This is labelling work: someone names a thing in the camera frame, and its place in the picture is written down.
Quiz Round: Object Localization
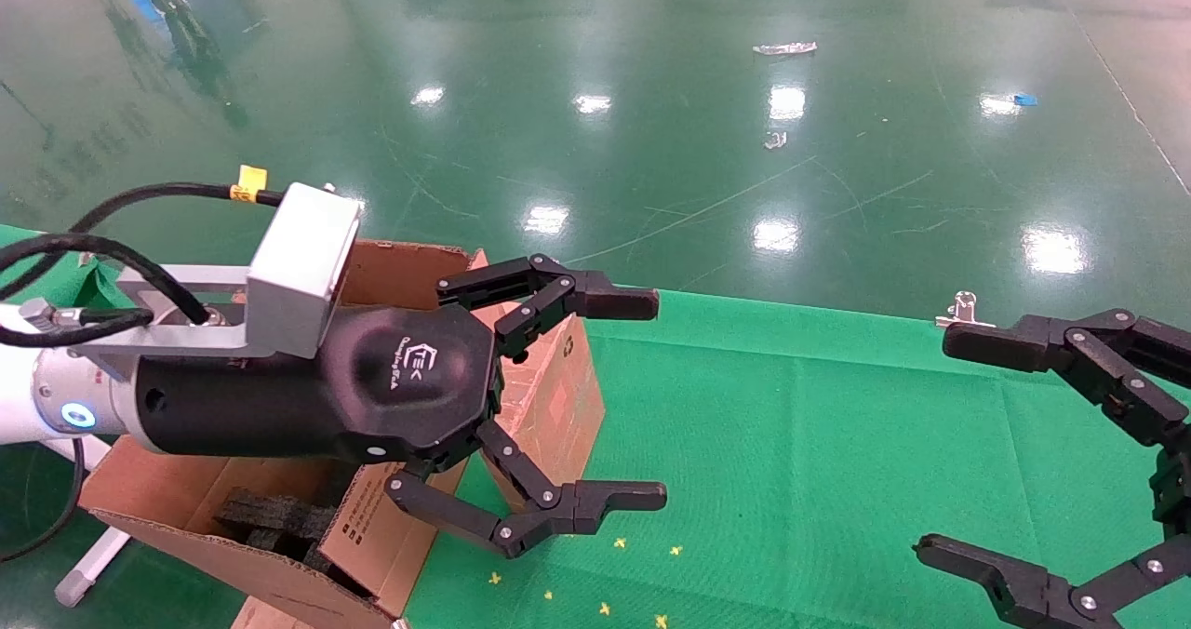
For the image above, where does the black cable with yellow tag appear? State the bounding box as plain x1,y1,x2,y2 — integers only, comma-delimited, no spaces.
70,166,285,234

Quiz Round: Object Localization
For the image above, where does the large open brown carton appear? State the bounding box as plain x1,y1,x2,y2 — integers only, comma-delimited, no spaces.
79,240,608,629

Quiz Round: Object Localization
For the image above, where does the black foam block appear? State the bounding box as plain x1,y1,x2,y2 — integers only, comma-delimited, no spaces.
216,487,373,593

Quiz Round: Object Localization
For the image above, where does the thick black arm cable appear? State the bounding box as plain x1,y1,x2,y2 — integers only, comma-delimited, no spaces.
0,234,213,325

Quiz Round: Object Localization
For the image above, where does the thin black hanging cable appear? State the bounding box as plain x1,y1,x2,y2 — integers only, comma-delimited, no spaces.
0,438,87,563

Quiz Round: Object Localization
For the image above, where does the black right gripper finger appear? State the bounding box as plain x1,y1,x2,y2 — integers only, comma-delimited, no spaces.
943,309,1191,448
914,533,1191,629

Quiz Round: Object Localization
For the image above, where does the white metal stand leg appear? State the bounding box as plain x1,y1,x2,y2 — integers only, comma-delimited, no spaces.
54,438,131,609

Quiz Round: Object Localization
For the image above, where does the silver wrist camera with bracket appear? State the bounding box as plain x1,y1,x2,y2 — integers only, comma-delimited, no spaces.
70,182,364,381

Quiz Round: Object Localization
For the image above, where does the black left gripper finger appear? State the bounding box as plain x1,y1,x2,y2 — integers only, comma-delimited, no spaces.
384,422,668,558
437,255,660,362

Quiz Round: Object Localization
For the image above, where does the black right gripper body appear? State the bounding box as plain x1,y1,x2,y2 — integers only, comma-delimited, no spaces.
1152,443,1191,529

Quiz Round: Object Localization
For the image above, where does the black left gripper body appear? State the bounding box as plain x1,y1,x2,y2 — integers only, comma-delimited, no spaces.
133,307,506,471

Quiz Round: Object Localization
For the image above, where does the green tablecloth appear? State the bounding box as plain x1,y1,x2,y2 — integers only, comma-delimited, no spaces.
405,285,1191,629

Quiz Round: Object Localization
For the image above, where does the black cable with metal connector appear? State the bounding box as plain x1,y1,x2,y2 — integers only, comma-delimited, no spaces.
0,299,154,349

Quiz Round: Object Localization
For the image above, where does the green cloth covered table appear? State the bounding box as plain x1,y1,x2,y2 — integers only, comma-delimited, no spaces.
0,224,131,309

